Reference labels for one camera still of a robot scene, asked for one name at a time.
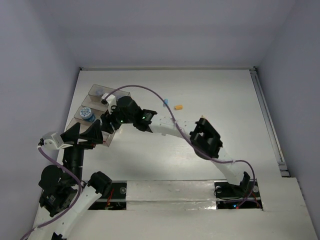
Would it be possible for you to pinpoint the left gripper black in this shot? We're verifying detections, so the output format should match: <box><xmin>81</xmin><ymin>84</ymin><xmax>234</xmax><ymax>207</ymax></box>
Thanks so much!
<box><xmin>61</xmin><ymin>117</ymin><xmax>104</xmax><ymax>182</ymax></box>

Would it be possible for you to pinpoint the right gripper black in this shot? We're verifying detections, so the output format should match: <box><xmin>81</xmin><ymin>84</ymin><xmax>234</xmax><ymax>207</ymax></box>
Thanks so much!
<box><xmin>101</xmin><ymin>100</ymin><xmax>135</xmax><ymax>133</ymax></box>

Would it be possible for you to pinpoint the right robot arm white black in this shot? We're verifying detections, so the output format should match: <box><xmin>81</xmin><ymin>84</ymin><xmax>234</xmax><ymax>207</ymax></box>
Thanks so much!
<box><xmin>101</xmin><ymin>93</ymin><xmax>250</xmax><ymax>196</ymax></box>

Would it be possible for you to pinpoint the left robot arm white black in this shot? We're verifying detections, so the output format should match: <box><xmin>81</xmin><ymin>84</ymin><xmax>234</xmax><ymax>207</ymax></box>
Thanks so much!
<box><xmin>22</xmin><ymin>120</ymin><xmax>112</xmax><ymax>240</ymax></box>

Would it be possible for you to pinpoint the yellow marker cap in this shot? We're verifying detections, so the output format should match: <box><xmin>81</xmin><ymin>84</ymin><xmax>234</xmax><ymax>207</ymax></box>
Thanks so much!
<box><xmin>174</xmin><ymin>105</ymin><xmax>183</xmax><ymax>111</ymax></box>

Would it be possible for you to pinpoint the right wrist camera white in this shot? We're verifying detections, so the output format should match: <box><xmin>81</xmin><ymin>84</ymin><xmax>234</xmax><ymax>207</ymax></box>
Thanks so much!
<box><xmin>101</xmin><ymin>92</ymin><xmax>117</xmax><ymax>113</ymax></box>

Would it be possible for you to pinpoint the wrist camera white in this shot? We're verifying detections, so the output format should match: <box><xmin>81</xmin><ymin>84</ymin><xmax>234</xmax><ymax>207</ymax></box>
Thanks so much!
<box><xmin>38</xmin><ymin>131</ymin><xmax>74</xmax><ymax>151</ymax></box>
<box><xmin>101</xmin><ymin>92</ymin><xmax>117</xmax><ymax>113</ymax></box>

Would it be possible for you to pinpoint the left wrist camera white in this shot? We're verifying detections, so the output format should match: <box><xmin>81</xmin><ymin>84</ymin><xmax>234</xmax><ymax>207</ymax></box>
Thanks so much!
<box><xmin>38</xmin><ymin>131</ymin><xmax>74</xmax><ymax>151</ymax></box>

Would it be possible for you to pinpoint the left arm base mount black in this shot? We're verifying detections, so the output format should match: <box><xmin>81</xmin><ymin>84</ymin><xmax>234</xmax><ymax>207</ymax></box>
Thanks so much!
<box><xmin>88</xmin><ymin>181</ymin><xmax>127</xmax><ymax>211</ymax></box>

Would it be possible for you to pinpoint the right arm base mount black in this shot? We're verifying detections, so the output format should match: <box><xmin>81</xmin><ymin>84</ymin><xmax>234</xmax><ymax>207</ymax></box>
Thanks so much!
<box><xmin>213</xmin><ymin>172</ymin><xmax>263</xmax><ymax>210</ymax></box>

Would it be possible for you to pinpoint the aluminium rail right side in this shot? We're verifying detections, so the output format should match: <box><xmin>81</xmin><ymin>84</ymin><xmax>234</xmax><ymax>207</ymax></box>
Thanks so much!
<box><xmin>249</xmin><ymin>67</ymin><xmax>291</xmax><ymax>178</ymax></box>

